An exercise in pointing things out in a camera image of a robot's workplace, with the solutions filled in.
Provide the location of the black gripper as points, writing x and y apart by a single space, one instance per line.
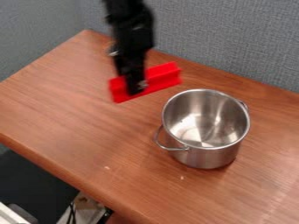
131 20

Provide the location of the red rectangular block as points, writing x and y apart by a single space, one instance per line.
161 76

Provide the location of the metal pot with handles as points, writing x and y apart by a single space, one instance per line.
204 124

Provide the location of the white object bottom left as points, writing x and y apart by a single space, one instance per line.
9 217

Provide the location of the metal table leg frame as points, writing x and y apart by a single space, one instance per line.
83 211

